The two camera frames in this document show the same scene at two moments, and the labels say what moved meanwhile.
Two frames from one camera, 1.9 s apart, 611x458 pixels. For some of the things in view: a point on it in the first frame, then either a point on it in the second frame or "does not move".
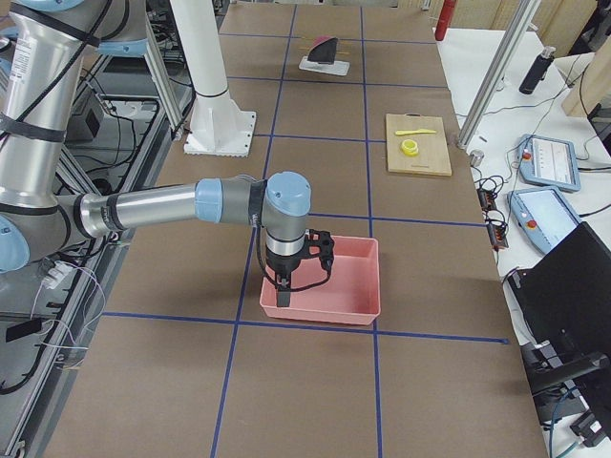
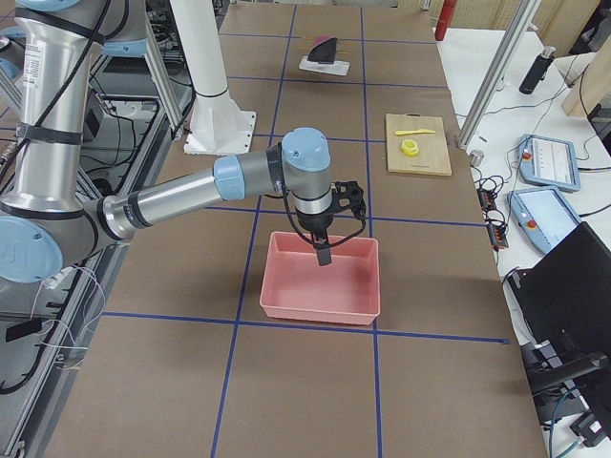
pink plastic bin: x=349 y=294 does not move
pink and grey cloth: x=324 y=50 does not move
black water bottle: x=537 y=71 does not move
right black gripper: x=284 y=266 → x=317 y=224
